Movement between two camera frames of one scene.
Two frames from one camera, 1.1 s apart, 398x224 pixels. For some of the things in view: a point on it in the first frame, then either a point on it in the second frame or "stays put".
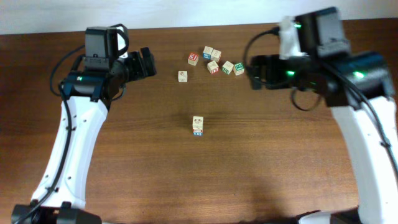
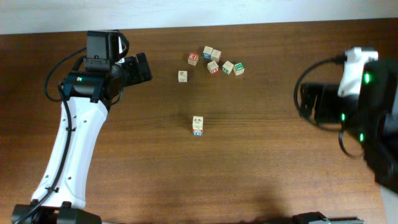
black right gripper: [261, 72] to [325, 103]
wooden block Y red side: [213, 68] stays put
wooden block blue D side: [198, 122] stays put
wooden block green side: [227, 67] stays put
